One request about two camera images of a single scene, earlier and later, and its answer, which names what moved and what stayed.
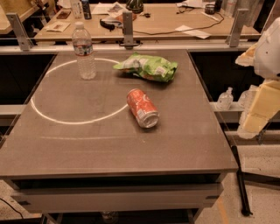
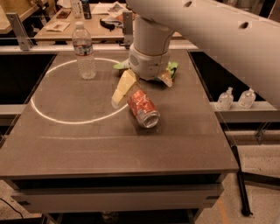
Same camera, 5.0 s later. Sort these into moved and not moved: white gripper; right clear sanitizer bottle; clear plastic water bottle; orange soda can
Moved: white gripper
Not moved: clear plastic water bottle; orange soda can; right clear sanitizer bottle
